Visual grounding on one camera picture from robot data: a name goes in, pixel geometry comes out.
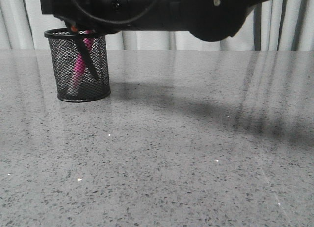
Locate pink marker pen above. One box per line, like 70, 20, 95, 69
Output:
72, 38, 94, 90

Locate grey curtain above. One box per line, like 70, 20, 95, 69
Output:
0, 0, 314, 51

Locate grey orange scissors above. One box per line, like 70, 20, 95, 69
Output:
65, 22, 99, 81

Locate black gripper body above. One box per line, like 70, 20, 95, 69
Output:
40, 0, 122, 34

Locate black mesh pen holder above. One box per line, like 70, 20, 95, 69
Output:
44, 28, 111, 102

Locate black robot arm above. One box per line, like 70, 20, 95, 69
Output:
40, 0, 269, 42

